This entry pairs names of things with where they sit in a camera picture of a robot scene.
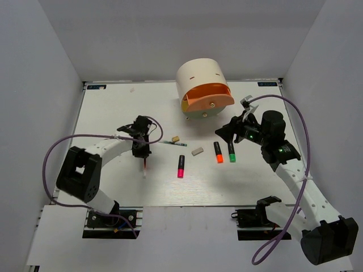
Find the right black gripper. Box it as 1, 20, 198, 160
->
216, 110, 269, 146

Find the orange clear pen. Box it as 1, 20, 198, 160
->
143, 164, 147, 179

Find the green clear pen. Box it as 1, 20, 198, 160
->
158, 140, 188, 147

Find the orange top drawer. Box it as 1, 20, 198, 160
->
182, 83, 235, 112

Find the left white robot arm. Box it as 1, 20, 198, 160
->
56, 116, 153, 226

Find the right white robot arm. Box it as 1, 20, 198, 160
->
215, 110, 358, 265

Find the green highlighter marker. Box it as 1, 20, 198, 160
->
227, 141, 236, 163

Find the orange highlighter marker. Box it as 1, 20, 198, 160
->
213, 142, 223, 163

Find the pink highlighter marker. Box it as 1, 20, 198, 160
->
177, 155, 185, 179

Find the grey white eraser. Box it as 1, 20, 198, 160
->
191, 147, 204, 156

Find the yellow middle drawer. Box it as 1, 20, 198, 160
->
181, 100, 188, 112

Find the right blue table label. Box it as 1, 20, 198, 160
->
258, 82, 278, 87

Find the blue table label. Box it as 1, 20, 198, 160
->
87, 84, 107, 90
258, 82, 278, 87

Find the cream cylindrical drawer organizer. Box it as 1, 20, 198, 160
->
176, 58, 229, 107

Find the left blue table label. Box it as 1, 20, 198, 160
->
87, 84, 107, 90

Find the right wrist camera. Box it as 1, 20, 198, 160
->
240, 95, 258, 121

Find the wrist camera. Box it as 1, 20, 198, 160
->
116, 124, 139, 136
240, 95, 258, 121

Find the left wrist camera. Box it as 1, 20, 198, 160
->
116, 124, 139, 136

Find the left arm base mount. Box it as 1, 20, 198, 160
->
82, 207, 143, 240

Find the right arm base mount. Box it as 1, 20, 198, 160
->
231, 196, 282, 241

